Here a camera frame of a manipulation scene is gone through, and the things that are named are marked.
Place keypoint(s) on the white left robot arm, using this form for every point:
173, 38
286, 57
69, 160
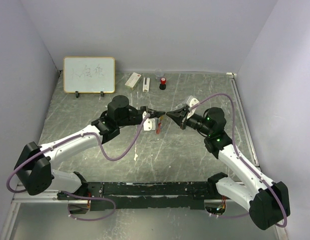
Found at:
34, 167

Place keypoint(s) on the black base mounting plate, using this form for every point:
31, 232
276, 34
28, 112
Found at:
101, 204

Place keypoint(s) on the clear plastic cup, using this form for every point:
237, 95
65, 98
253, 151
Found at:
159, 74

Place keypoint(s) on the metal key organizer red handle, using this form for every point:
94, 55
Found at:
160, 124

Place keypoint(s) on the white stapler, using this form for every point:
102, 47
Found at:
146, 84

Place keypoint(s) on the green white staples box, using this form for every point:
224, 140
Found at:
133, 80

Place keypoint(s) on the aluminium right side rail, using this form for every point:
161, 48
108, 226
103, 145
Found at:
248, 138

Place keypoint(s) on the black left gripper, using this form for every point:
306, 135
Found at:
159, 114

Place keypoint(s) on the white board yellow frame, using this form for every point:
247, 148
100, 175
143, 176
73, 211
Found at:
89, 74

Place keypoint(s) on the red black stamp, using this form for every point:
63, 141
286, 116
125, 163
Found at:
162, 85

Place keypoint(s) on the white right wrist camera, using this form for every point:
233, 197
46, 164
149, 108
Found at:
191, 101

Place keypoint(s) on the aluminium rail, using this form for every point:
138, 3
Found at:
197, 190
248, 138

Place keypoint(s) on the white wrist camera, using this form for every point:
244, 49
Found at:
191, 101
150, 124

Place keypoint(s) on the aluminium front rail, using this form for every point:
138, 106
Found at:
197, 190

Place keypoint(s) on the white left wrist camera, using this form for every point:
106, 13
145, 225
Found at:
150, 124

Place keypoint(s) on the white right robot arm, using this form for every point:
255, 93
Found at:
266, 201

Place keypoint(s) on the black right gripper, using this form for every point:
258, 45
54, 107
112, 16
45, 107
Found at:
176, 115

